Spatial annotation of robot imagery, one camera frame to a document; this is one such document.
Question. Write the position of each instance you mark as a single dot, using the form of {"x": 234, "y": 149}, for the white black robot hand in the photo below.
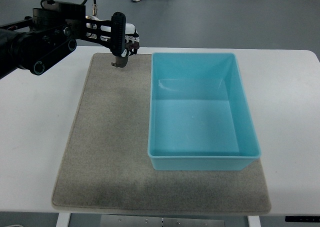
{"x": 130, "y": 34}

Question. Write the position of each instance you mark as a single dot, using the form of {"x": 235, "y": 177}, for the brown toy hippo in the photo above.
{"x": 122, "y": 59}

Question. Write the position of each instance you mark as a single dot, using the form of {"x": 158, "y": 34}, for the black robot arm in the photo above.
{"x": 40, "y": 41}

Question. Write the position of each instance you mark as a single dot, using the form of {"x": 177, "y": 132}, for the blue plastic box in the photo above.
{"x": 199, "y": 115}

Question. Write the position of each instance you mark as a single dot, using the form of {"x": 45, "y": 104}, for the grey felt mat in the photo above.
{"x": 106, "y": 166}

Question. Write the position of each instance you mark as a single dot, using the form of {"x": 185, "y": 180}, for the metal table crossbar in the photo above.
{"x": 148, "y": 221}

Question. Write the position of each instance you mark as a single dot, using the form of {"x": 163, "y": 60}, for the black table control panel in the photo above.
{"x": 302, "y": 219}

